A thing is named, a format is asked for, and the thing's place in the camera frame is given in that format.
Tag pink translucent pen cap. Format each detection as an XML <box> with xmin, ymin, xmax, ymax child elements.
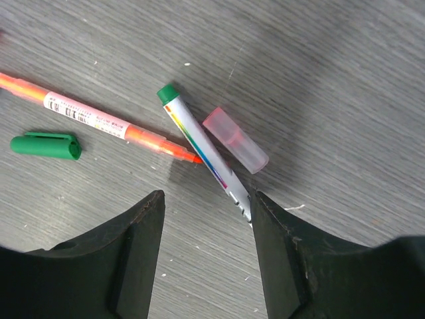
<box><xmin>203</xmin><ymin>107</ymin><xmax>269</xmax><ymax>174</ymax></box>

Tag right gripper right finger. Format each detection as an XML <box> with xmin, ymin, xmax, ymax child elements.
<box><xmin>251</xmin><ymin>191</ymin><xmax>424</xmax><ymax>318</ymax></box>

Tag orange white marker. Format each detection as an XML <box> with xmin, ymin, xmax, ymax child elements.
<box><xmin>1</xmin><ymin>73</ymin><xmax>202</xmax><ymax>163</ymax></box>

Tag dark green pen cap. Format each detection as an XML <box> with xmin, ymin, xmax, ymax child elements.
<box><xmin>10</xmin><ymin>132</ymin><xmax>82</xmax><ymax>160</ymax></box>

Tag white marker green end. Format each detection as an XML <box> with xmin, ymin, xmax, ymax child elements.
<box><xmin>157</xmin><ymin>84</ymin><xmax>252</xmax><ymax>224</ymax></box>

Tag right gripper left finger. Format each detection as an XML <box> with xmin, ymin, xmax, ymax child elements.
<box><xmin>1</xmin><ymin>190</ymin><xmax>165</xmax><ymax>318</ymax></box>

